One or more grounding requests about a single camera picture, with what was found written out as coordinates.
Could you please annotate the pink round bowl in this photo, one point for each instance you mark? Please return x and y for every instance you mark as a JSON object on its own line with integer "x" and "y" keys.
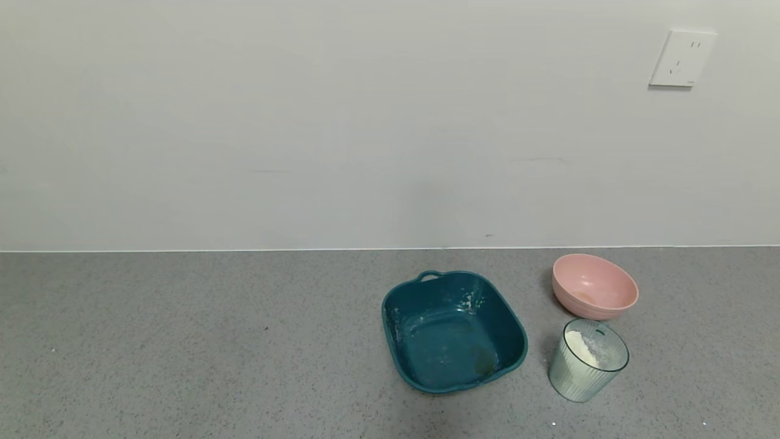
{"x": 594, "y": 286}

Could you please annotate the clear ribbed plastic cup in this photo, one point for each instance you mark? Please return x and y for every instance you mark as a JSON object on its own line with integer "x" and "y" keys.
{"x": 570, "y": 378}

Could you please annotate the teal square plastic basin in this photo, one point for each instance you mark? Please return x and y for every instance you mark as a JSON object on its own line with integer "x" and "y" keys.
{"x": 451, "y": 341}

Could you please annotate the white wall socket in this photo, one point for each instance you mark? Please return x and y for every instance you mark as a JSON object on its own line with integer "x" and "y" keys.
{"x": 682, "y": 58}

